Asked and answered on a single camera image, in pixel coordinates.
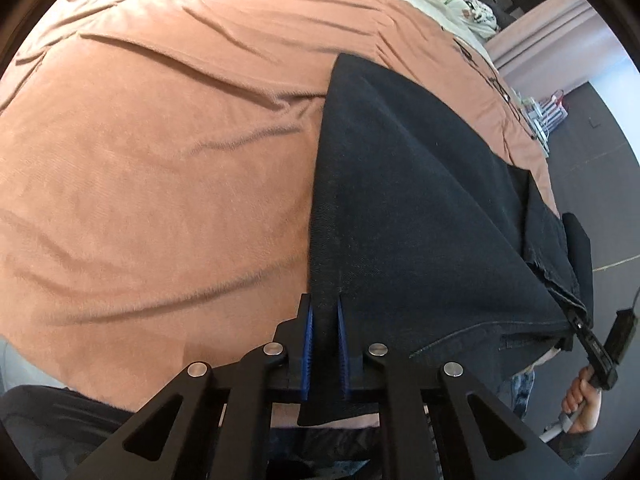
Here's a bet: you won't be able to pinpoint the brown blanket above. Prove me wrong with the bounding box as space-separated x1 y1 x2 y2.
0 0 558 431

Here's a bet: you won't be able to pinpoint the black cable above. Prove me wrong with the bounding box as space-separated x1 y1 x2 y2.
487 72 526 121
452 35 476 61

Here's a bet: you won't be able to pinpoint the black pants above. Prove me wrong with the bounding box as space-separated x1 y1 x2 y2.
297 54 596 428

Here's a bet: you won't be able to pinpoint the blue patterned cloth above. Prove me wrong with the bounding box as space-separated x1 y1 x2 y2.
510 372 536 418

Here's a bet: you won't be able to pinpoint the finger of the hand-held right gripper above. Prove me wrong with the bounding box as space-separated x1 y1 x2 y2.
564 309 595 348

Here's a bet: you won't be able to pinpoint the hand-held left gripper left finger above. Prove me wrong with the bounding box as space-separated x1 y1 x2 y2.
65 292 316 480

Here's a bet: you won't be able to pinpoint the person's right hand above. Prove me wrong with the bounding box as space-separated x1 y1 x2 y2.
561 365 603 435

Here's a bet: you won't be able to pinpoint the striped gift bag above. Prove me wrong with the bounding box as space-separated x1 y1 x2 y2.
530 89 568 133

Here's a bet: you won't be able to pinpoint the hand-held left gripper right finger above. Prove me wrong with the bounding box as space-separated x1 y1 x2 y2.
336 296 573 480

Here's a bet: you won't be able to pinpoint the pink curtain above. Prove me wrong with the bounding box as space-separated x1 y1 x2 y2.
484 0 598 83

